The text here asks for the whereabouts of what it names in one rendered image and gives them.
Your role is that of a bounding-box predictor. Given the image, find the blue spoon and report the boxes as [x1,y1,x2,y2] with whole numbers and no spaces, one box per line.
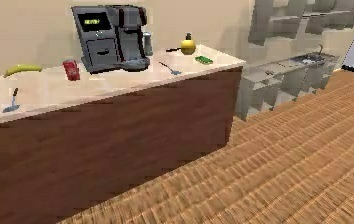
[158,61,183,76]

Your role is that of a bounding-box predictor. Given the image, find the green sponge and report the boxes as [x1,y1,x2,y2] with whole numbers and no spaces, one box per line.
[194,55,214,65]

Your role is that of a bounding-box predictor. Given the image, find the yellow soap bottle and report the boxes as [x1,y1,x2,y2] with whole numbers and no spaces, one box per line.
[180,32,197,56]

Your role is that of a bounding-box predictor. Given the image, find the brown counter with pale top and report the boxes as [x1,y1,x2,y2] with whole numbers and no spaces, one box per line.
[0,44,247,224]

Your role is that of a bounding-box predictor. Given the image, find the grey salt shaker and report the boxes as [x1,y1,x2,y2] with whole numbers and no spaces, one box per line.
[142,31,154,57]

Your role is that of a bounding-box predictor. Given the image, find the grey coffee machine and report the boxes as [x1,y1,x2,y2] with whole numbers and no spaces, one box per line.
[71,4,152,75]

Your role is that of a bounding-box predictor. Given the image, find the grey kitchen counter with sink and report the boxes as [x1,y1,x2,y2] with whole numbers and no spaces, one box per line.
[234,51,340,122]

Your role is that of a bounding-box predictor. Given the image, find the red can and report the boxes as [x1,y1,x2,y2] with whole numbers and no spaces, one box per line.
[62,59,81,82]

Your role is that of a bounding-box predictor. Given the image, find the yellow banana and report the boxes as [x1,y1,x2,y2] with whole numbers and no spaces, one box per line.
[3,63,43,79]

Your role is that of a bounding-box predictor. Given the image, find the grey wall cupboards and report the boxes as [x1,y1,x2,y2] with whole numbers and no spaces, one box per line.
[247,0,354,47]

